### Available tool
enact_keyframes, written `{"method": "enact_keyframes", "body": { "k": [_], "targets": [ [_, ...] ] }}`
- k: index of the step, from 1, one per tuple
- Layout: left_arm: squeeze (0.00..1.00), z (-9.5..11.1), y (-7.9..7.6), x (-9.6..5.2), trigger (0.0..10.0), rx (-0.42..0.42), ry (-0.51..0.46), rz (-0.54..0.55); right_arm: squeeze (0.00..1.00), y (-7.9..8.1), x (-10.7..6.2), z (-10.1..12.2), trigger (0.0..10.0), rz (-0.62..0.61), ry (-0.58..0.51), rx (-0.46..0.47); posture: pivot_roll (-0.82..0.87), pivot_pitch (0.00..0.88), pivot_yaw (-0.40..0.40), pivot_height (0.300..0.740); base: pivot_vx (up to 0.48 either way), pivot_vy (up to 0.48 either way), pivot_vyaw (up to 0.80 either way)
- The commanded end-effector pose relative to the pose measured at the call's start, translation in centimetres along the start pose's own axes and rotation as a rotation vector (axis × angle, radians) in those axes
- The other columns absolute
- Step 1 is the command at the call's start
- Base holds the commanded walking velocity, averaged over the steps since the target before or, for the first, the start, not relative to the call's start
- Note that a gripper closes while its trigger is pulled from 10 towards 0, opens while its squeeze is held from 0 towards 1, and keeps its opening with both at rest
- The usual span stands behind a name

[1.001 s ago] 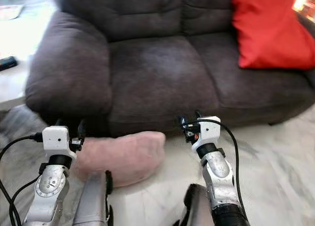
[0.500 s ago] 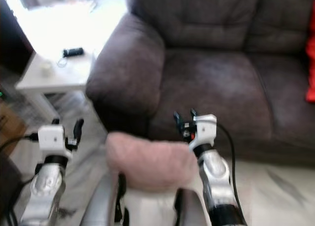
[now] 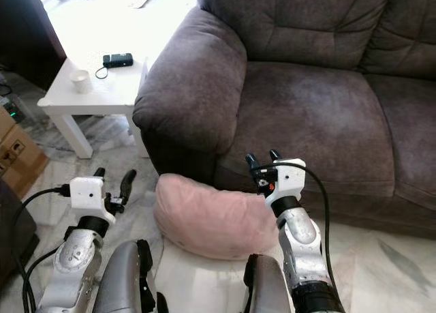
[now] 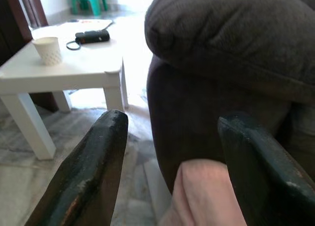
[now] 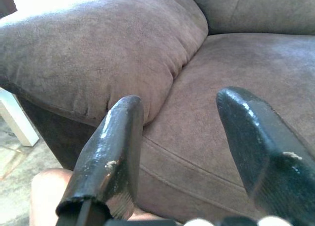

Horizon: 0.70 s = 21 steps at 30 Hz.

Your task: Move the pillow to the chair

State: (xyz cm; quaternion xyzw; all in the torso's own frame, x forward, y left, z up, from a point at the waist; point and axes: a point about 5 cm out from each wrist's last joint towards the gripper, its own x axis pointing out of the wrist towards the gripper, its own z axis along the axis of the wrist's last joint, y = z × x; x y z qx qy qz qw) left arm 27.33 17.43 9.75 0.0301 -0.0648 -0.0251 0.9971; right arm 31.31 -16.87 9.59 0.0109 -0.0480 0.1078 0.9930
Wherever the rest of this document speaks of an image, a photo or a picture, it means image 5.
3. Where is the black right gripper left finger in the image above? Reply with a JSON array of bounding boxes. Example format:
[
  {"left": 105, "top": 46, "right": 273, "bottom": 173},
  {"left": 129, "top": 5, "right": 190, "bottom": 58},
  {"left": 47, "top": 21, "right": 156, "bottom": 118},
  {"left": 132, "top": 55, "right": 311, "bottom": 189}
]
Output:
[{"left": 55, "top": 95, "right": 145, "bottom": 226}]

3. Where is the white side table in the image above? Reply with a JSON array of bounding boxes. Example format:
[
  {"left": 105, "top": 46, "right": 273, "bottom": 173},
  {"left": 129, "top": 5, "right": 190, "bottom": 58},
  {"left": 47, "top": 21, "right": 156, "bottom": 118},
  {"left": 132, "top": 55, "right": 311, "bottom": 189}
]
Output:
[{"left": 0, "top": 87, "right": 40, "bottom": 147}]

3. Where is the dark brown fabric sofa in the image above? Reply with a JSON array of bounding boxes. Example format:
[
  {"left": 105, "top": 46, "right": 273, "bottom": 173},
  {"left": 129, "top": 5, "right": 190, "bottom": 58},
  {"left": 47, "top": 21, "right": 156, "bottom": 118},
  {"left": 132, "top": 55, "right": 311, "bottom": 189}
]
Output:
[{"left": 0, "top": 0, "right": 315, "bottom": 223}]

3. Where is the dark cabinet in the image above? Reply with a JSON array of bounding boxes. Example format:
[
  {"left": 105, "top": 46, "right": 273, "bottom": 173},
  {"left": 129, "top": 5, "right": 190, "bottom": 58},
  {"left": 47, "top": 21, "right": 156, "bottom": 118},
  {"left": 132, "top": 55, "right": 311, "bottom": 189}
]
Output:
[{"left": 0, "top": 0, "right": 17, "bottom": 18}]

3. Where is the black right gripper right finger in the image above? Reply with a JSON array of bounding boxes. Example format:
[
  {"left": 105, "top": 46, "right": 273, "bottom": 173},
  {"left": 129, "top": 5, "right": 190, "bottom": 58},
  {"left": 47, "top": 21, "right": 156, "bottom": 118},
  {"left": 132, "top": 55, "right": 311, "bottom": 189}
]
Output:
[{"left": 216, "top": 86, "right": 315, "bottom": 226}]

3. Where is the pink fluffy pillow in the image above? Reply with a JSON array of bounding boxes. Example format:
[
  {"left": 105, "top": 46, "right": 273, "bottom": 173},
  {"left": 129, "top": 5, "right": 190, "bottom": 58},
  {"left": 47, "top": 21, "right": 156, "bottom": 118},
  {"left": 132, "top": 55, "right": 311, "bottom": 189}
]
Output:
[{"left": 29, "top": 168, "right": 170, "bottom": 226}]

